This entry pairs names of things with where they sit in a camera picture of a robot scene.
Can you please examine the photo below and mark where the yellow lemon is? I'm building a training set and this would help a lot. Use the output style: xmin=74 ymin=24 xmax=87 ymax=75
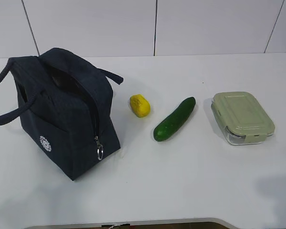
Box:
xmin=129 ymin=94 xmax=151 ymax=118

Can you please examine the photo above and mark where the green cucumber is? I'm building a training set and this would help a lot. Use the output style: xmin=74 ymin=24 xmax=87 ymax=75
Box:
xmin=153 ymin=97 xmax=196 ymax=142

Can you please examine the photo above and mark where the navy blue lunch bag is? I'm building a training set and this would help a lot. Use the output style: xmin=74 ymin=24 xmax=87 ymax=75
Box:
xmin=0 ymin=48 xmax=123 ymax=180

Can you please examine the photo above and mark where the green lidded glass container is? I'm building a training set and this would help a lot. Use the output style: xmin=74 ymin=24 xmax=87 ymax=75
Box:
xmin=211 ymin=92 xmax=275 ymax=146

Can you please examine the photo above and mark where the metal zipper pull ring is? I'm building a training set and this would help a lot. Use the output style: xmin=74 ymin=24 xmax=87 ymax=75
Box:
xmin=94 ymin=135 xmax=104 ymax=161

